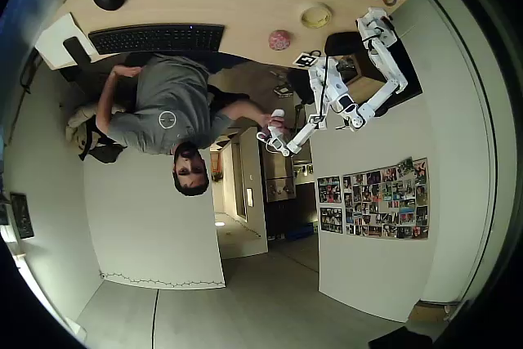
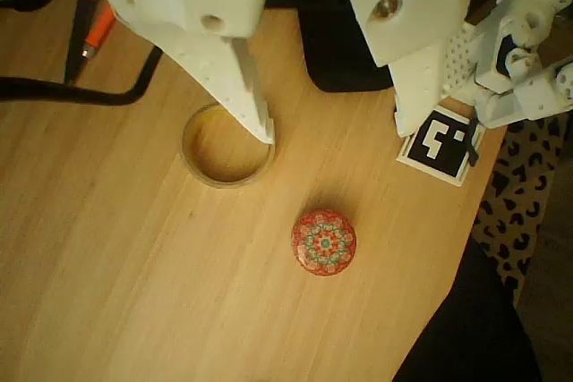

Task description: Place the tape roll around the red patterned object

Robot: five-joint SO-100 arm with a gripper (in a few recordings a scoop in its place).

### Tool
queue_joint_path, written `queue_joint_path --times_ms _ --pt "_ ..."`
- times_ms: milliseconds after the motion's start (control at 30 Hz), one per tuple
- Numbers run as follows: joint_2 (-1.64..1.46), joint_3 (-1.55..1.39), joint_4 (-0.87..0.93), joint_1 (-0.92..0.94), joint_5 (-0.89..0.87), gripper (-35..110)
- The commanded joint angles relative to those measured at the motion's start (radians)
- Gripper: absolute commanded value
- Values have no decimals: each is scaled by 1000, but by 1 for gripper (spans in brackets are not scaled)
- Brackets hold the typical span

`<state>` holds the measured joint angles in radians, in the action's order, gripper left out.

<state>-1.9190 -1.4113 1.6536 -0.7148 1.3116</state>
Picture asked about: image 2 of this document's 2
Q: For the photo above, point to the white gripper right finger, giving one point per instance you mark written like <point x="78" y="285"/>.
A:
<point x="403" y="42"/>

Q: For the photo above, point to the tape ring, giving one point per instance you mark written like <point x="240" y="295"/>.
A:
<point x="210" y="180"/>

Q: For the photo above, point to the pink round container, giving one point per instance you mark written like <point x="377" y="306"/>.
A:
<point x="324" y="242"/>

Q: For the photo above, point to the black pad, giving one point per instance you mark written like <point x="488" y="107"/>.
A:
<point x="336" y="55"/>

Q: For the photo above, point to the orange pen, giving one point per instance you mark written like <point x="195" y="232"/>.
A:
<point x="100" y="28"/>

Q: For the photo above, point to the black and white marker tile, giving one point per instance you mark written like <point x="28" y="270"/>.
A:
<point x="441" y="149"/>

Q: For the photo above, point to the leopard print rug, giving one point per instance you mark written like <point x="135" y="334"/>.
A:
<point x="515" y="221"/>

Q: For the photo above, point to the black trouser leg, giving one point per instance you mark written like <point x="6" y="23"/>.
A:
<point x="470" y="333"/>

